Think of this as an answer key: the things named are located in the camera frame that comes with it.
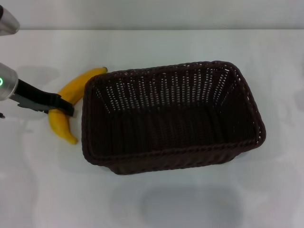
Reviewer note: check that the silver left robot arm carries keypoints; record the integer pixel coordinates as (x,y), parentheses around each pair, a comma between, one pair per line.
(8,83)

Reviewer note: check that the yellow banana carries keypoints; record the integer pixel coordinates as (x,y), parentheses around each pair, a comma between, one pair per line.
(71,89)

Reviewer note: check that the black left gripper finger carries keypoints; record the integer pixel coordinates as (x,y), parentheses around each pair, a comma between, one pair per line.
(46,109)
(66,105)

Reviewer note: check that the dark brown woven basket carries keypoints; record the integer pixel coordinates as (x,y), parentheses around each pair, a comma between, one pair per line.
(171,133)

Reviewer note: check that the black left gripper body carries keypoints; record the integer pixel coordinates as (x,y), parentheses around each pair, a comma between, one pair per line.
(33,95)

